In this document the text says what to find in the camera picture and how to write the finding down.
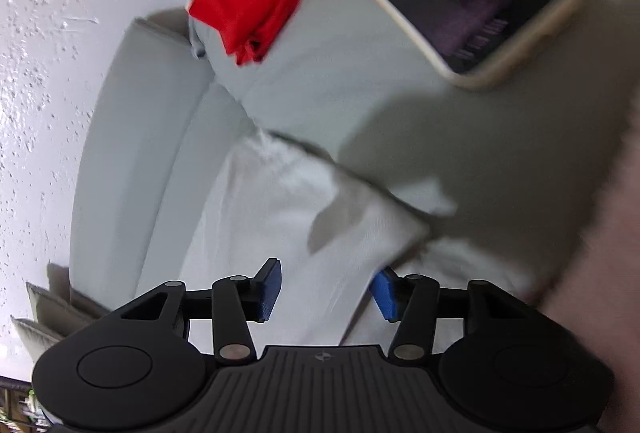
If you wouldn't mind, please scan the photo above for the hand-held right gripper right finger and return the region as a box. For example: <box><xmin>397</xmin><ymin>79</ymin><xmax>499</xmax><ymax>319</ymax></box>
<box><xmin>370</xmin><ymin>267</ymin><xmax>539</xmax><ymax>361</ymax></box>

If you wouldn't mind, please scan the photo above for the pink fluffy cloth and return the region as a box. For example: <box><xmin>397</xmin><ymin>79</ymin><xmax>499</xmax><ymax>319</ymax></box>
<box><xmin>537</xmin><ymin>113</ymin><xmax>640</xmax><ymax>433</ymax></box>

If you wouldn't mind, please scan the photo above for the grey sofa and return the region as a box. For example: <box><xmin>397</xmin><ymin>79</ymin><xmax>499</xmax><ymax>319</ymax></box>
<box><xmin>10</xmin><ymin>0</ymin><xmax>640</xmax><ymax>350</ymax></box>

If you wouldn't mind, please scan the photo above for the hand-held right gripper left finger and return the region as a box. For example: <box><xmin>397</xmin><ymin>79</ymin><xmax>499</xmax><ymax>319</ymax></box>
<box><xmin>107</xmin><ymin>258</ymin><xmax>282</xmax><ymax>360</ymax></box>

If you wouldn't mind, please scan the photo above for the white t-shirt with script print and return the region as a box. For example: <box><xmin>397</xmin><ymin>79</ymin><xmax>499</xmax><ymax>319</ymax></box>
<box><xmin>177</xmin><ymin>129</ymin><xmax>546</xmax><ymax>350</ymax></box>

